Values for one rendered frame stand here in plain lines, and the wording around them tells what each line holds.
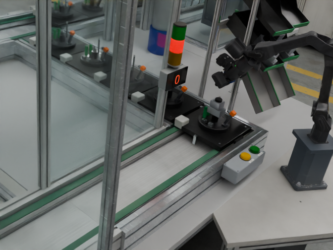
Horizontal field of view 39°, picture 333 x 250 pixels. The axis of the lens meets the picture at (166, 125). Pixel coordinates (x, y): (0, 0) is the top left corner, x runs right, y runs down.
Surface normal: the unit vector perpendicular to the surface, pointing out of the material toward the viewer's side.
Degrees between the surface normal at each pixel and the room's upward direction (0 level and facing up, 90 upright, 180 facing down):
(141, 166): 0
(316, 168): 90
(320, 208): 0
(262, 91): 45
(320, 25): 90
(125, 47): 90
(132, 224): 0
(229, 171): 90
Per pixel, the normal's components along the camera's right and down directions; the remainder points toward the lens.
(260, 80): 0.55, -0.26
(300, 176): -0.51, 0.40
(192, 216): 0.14, -0.84
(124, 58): 0.76, 0.43
